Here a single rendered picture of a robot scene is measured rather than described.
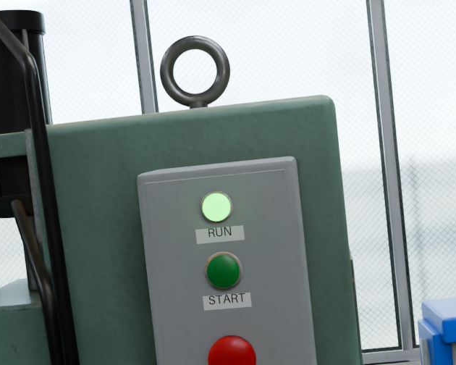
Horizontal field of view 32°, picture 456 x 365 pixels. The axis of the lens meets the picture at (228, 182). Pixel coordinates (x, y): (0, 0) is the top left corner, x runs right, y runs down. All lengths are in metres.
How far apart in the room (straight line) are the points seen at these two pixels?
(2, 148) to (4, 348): 0.16
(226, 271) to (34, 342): 0.21
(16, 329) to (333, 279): 0.25
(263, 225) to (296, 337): 0.07
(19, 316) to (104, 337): 0.09
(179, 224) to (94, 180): 0.10
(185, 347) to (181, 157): 0.13
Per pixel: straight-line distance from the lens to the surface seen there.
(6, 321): 0.65
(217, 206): 0.48
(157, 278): 0.50
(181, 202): 0.49
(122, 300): 0.57
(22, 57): 0.55
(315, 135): 0.54
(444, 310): 1.45
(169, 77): 0.66
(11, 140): 0.66
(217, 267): 0.49
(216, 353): 0.50
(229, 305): 0.50
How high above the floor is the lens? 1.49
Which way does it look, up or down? 3 degrees down
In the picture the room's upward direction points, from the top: 6 degrees counter-clockwise
